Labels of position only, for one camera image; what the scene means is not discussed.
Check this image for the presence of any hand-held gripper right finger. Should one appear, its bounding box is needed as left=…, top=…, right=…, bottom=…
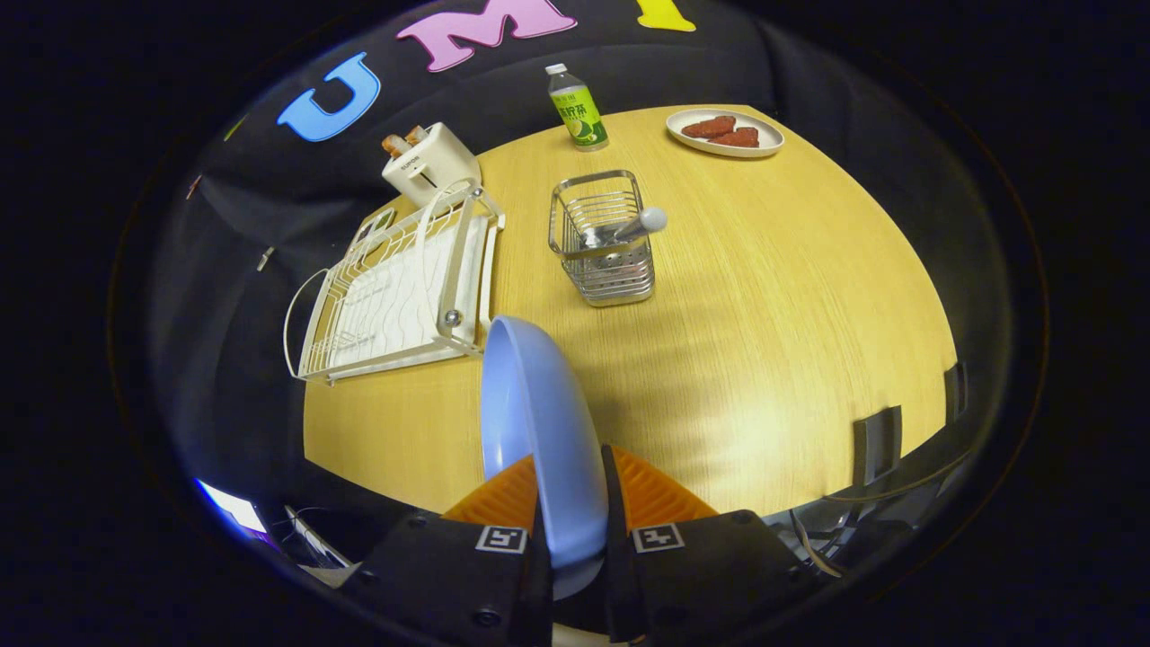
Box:
left=600, top=444, right=815, bottom=646

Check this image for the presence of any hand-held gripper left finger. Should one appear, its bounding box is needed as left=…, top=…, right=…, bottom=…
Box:
left=341, top=454, right=554, bottom=647

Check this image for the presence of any blue plate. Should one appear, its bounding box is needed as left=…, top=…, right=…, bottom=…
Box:
left=480, top=315, right=610, bottom=601

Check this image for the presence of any metal wire basket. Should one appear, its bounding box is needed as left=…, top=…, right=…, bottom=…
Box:
left=549, top=170, right=657, bottom=308

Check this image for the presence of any metal spoon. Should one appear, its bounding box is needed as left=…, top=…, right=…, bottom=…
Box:
left=582, top=207, right=668, bottom=250

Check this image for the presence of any white wire dish rack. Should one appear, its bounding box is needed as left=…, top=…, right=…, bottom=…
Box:
left=284, top=178, right=506, bottom=386

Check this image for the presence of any white oval plate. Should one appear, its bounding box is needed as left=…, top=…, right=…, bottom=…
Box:
left=666, top=109, right=785, bottom=159

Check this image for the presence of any lit screen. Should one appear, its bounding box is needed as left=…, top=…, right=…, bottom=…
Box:
left=196, top=479, right=269, bottom=542

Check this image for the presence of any black chair back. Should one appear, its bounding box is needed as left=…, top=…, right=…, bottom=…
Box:
left=943, top=362, right=969, bottom=425
left=851, top=405, right=904, bottom=487

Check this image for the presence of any divided tray with food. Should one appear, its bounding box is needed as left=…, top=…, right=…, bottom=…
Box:
left=350, top=208, right=398, bottom=253

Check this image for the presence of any white toaster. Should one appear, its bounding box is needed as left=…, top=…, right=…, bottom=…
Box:
left=382, top=122, right=482, bottom=209

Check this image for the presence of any green label drink bottle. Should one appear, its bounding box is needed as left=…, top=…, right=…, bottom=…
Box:
left=545, top=63, right=610, bottom=152

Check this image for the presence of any black backdrop cloth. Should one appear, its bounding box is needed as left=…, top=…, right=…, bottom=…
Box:
left=148, top=0, right=944, bottom=468

